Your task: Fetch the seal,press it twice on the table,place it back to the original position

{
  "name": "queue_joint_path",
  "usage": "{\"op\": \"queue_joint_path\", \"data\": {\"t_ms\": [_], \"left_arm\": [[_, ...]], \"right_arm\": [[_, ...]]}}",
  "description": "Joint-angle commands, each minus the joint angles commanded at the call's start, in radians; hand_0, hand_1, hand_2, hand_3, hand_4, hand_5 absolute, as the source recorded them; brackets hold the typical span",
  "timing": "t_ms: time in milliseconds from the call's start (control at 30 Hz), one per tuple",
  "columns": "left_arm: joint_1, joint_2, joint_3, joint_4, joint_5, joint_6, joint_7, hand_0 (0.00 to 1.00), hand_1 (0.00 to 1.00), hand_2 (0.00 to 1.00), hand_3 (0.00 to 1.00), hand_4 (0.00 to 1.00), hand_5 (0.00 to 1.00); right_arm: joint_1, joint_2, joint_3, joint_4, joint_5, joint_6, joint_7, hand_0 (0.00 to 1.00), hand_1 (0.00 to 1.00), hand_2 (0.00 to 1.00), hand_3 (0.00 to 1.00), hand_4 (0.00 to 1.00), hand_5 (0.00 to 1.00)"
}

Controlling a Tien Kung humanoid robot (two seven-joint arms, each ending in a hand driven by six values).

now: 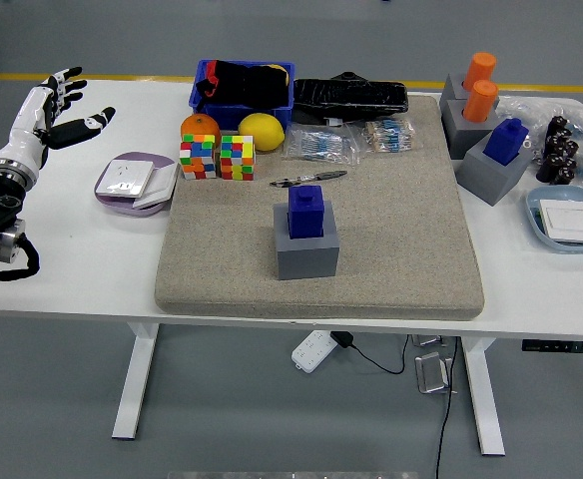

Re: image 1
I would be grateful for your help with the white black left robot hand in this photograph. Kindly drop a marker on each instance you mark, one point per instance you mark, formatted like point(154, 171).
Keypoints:
point(27, 130)

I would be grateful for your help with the blue square seal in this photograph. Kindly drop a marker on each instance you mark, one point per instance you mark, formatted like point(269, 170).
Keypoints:
point(306, 212)
point(503, 142)

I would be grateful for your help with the grey square seal holder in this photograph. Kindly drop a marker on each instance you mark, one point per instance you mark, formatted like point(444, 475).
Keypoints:
point(306, 259)
point(486, 179)

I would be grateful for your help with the grey round seal holder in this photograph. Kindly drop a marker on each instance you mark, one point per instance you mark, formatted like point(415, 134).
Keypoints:
point(451, 90)
point(463, 137)

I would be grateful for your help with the purple tray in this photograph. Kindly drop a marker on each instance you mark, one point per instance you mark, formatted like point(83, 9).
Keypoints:
point(159, 158)

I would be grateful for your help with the orange fruit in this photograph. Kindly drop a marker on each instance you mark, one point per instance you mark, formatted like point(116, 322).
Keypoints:
point(199, 125)

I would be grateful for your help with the colourful puzzle cube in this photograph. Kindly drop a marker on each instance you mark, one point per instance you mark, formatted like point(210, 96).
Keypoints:
point(197, 157)
point(237, 157)

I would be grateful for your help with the blue plastic bin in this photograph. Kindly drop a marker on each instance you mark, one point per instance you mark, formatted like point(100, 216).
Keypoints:
point(231, 116)

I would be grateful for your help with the black cloth with red trim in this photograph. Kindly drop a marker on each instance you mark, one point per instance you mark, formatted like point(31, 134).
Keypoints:
point(251, 85)

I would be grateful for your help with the yellow lemon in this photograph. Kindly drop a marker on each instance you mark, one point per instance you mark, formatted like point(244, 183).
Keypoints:
point(261, 131)

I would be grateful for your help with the yellow item in bin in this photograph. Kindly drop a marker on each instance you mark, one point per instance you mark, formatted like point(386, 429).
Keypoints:
point(275, 66)

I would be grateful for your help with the white table leg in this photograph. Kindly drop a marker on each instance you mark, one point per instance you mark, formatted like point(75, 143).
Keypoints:
point(486, 409)
point(134, 389)

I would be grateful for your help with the black pen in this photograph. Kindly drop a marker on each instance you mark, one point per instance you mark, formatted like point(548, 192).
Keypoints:
point(321, 175)

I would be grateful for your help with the small white label tag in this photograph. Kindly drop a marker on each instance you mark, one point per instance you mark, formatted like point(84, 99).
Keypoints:
point(333, 122)

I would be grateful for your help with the black plastic wrapped package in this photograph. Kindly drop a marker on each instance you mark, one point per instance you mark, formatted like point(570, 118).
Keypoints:
point(351, 97)

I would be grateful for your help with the clear bag brown resistors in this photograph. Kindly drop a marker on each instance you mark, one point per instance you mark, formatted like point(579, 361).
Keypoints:
point(386, 135)

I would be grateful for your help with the white power strip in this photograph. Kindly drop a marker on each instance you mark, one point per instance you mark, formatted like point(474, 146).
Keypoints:
point(311, 351)

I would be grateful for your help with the grey-brown mat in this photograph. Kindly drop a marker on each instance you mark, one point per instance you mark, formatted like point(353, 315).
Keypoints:
point(396, 239)

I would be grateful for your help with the clear bag of metal parts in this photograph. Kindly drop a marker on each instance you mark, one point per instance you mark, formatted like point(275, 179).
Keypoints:
point(531, 107)

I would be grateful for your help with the light blue tray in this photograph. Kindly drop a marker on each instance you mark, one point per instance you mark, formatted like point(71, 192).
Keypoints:
point(571, 192)

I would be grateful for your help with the black table control panel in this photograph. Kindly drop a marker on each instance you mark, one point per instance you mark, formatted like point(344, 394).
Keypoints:
point(561, 346)

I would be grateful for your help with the white wall switch panel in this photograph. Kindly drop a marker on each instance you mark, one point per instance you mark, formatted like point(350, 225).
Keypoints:
point(162, 187)
point(568, 219)

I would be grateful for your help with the clear metal floor bracket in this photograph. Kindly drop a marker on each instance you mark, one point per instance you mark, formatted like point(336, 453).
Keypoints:
point(428, 341)
point(433, 374)

